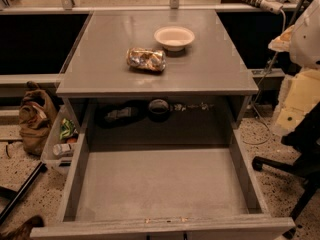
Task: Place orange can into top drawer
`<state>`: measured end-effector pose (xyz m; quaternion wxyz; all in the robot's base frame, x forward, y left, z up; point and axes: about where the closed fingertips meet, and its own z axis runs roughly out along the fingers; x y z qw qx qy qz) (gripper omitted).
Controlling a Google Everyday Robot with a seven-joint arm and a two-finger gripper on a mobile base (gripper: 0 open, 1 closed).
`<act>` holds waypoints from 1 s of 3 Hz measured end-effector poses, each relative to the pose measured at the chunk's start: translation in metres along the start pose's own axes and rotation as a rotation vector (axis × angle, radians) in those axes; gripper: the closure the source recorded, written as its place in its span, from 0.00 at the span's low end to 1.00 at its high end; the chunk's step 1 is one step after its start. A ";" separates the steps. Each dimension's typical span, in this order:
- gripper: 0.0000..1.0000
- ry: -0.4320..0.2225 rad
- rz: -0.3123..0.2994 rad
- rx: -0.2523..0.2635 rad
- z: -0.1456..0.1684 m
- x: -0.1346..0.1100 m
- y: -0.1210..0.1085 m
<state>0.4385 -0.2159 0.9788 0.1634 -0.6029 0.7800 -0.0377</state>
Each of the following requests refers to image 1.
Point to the crushed orange soda can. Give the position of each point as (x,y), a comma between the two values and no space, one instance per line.
(146,59)

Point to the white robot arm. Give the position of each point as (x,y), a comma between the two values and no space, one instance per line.
(300,93)

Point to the grey drawer cabinet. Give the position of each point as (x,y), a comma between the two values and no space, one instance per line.
(158,78)

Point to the open grey top drawer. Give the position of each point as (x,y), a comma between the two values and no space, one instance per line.
(185,179)

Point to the white can in bin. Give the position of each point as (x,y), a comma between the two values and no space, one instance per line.
(63,150)

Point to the black tape roll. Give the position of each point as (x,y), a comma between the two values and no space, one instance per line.
(158,107)

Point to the white paper bowl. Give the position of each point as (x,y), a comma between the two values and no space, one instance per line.
(174,38)

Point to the orange fruit in bin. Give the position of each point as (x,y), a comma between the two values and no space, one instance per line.
(71,140)

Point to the green snack bag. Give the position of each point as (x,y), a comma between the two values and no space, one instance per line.
(67,129)

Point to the clear plastic bin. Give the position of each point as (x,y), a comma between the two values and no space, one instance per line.
(60,164)

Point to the brown fabric bag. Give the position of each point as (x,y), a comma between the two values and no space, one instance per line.
(37,114)

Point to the black metal bar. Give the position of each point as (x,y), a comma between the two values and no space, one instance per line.
(13,196)

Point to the black office chair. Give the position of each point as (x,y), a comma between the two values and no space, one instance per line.
(305,139)

